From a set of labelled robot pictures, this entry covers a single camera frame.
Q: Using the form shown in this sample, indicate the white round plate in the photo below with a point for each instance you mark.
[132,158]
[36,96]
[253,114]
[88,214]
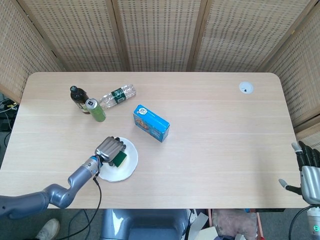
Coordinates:
[128,162]

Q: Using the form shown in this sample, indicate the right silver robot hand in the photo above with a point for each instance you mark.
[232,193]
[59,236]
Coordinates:
[311,180]

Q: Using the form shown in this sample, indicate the green yellow sponge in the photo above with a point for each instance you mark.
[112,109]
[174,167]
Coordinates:
[121,158]

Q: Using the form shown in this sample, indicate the pink bag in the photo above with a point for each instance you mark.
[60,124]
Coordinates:
[232,222]

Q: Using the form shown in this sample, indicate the woven bamboo screen panel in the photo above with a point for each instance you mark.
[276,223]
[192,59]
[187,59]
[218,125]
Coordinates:
[160,35]
[297,82]
[17,55]
[80,35]
[245,35]

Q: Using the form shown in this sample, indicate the blue cookie box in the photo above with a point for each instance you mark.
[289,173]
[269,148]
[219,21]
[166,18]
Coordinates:
[152,125]

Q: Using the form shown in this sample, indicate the beige shoe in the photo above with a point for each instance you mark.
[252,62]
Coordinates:
[48,230]

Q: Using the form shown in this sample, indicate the dark tea bottle green cap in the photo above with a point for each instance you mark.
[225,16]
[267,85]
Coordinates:
[77,96]

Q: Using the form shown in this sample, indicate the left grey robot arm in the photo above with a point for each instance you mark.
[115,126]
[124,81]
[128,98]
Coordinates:
[57,192]

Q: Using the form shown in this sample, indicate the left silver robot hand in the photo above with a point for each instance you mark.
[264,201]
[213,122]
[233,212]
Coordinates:
[107,148]

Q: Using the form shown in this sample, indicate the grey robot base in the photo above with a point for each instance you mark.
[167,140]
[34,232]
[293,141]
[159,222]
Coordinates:
[145,225]

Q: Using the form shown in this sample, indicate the clear plastic water bottle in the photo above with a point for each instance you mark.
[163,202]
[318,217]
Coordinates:
[117,96]

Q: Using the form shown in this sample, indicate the green drink can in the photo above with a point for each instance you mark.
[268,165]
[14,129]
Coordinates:
[97,112]

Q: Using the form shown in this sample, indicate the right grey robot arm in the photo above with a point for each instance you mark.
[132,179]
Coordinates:
[313,220]

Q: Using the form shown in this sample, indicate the cardboard piece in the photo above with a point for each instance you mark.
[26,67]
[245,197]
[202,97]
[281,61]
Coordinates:
[202,230]

